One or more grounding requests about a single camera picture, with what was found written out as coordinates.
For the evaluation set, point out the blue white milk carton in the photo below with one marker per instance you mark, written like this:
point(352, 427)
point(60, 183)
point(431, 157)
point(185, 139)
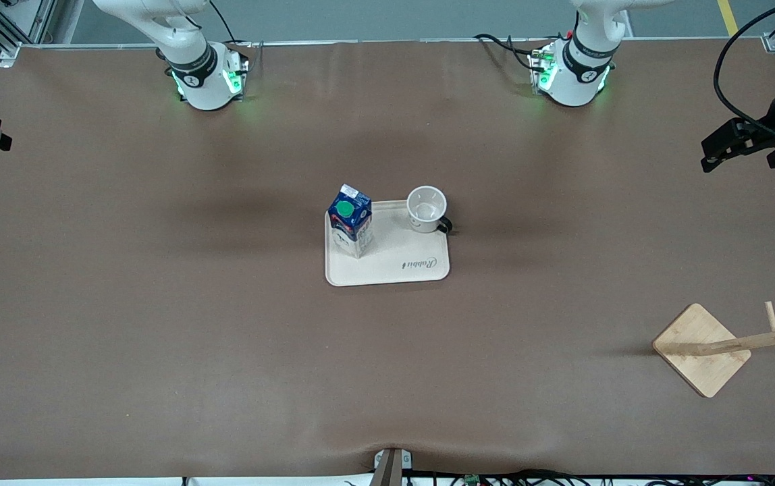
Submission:
point(352, 223)

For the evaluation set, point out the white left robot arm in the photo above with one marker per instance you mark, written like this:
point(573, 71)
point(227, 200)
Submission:
point(580, 67)

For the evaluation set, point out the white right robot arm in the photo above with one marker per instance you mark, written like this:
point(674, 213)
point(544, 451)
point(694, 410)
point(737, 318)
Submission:
point(188, 50)

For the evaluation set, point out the wooden cup stand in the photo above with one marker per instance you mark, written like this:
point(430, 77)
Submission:
point(701, 351)

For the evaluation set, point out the cream rectangular tray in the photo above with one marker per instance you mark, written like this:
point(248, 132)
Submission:
point(401, 260)

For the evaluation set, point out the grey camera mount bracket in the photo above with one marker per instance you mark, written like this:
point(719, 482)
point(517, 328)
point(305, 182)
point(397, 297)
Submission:
point(391, 467)

